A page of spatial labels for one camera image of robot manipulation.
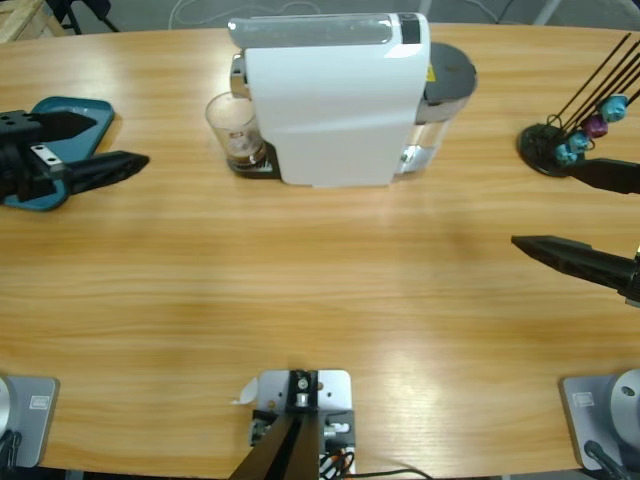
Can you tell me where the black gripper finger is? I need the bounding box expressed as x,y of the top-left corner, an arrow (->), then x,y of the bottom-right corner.
564,157 -> 640,195
510,234 -> 640,302

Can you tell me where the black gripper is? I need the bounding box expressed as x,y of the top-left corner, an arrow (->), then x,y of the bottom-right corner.
0,109 -> 151,204

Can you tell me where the clear glass cup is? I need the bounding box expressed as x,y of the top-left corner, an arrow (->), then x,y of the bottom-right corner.
204,91 -> 274,174

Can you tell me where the silver coffee machine lever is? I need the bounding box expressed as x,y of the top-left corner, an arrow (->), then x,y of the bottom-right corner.
227,14 -> 395,50

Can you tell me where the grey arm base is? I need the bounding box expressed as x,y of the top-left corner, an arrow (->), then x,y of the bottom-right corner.
558,368 -> 640,472
0,374 -> 60,470

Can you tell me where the purple coffee capsule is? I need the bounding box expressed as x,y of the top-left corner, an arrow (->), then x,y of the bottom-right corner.
584,114 -> 609,139

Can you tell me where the teal coffee capsule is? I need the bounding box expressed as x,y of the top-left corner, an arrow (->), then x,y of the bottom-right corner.
601,94 -> 629,123

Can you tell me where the white capsule coffee machine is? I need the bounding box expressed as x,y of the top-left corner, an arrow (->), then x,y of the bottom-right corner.
228,12 -> 432,190

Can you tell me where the teal plastic tray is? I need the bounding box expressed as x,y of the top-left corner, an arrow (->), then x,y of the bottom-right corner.
0,95 -> 117,212

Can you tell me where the black capsule holder with rods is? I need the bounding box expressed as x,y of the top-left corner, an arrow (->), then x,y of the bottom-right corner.
517,32 -> 640,178

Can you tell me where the black chair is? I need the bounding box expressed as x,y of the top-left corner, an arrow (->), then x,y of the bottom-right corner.
47,0 -> 121,35

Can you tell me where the clear water tank grey lid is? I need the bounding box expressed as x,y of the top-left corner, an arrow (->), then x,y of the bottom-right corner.
397,41 -> 479,177

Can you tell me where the chrome drip tray grate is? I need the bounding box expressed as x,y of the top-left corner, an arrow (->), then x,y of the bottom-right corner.
227,141 -> 281,180

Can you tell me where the white tape tag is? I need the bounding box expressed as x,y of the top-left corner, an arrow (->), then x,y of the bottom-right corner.
229,377 -> 260,406

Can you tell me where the white metal table frame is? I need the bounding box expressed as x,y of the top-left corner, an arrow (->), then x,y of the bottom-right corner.
535,0 -> 562,25

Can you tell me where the black base cable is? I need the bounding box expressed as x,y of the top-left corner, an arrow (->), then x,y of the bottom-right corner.
583,439 -> 629,480
0,429 -> 24,471

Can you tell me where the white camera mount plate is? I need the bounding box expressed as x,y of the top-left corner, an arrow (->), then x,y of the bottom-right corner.
255,368 -> 357,476

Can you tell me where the thin black cable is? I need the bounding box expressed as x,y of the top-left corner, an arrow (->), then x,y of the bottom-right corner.
355,467 -> 431,480

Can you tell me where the black mount clamp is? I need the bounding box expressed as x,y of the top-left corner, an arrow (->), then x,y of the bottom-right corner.
249,408 -> 277,447
322,408 -> 357,454

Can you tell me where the orange and black wire bundle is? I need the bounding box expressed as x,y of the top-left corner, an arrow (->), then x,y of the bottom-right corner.
319,447 -> 357,476

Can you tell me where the black camera post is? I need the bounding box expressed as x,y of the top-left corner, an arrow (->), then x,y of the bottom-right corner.
229,368 -> 321,480

